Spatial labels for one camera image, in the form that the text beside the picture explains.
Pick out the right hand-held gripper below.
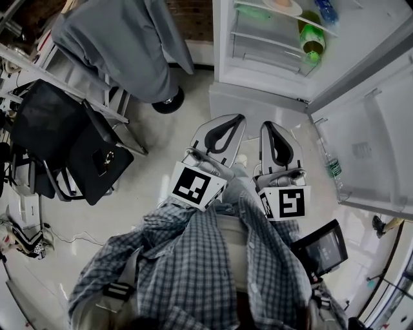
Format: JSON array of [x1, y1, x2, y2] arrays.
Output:
[[252, 121, 311, 222]]

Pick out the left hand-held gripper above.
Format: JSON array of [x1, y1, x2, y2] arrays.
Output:
[[168, 113, 248, 213]]

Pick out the white refrigerator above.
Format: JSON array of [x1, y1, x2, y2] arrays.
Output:
[[208, 0, 413, 223]]

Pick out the white round plate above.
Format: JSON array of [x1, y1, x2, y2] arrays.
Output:
[[261, 0, 303, 17]]

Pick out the person's blue jeans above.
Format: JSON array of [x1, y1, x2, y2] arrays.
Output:
[[224, 164, 252, 207]]

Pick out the clear green-label water bottle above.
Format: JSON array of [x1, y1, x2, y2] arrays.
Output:
[[323, 150, 345, 191]]

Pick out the clear door bin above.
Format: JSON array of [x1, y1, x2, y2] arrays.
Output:
[[313, 116, 353, 204]]

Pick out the grey printed door sticker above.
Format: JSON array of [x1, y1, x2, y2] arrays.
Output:
[[350, 141, 374, 161]]

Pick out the person's grey undershirt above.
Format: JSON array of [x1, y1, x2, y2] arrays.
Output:
[[216, 214, 251, 291]]

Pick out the black chest-mounted tablet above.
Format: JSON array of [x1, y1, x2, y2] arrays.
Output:
[[290, 218, 349, 278]]

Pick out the black smartphone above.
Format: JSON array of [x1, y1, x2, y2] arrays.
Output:
[[92, 148, 117, 177]]

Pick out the green drink bottle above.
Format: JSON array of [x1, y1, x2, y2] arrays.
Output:
[[298, 10, 327, 65]]

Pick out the person's plaid shirt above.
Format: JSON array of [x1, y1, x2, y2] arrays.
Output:
[[67, 189, 348, 330]]

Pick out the green plastic bag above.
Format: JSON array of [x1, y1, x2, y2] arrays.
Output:
[[237, 2, 270, 21]]

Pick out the seated person in grey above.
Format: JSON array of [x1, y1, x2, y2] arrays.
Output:
[[51, 0, 196, 104]]

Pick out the blue drink bottle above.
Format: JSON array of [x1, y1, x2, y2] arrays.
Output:
[[314, 0, 340, 26]]

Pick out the black mesh office chair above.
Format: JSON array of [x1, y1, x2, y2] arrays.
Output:
[[9, 79, 136, 207]]

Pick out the white cardboard box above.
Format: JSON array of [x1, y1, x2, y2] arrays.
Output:
[[8, 193, 41, 226]]

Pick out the black and white jacket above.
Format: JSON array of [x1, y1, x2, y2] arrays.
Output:
[[0, 212, 55, 260]]

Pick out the grey harness strap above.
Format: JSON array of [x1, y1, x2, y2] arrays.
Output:
[[309, 277, 336, 320], [102, 247, 143, 302]]

